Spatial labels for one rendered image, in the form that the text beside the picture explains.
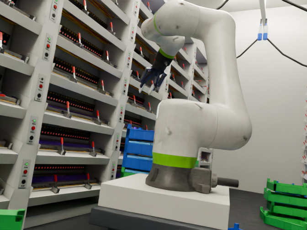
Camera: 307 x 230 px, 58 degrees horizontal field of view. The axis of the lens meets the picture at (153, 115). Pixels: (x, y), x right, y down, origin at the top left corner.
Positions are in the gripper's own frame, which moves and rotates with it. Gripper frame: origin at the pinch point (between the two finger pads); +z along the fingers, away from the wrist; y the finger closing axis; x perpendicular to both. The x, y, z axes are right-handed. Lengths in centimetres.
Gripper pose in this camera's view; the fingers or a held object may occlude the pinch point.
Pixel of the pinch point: (146, 89)
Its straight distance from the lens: 163.9
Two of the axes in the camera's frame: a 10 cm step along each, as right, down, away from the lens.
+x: -2.0, -7.1, 6.7
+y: 8.8, 1.8, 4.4
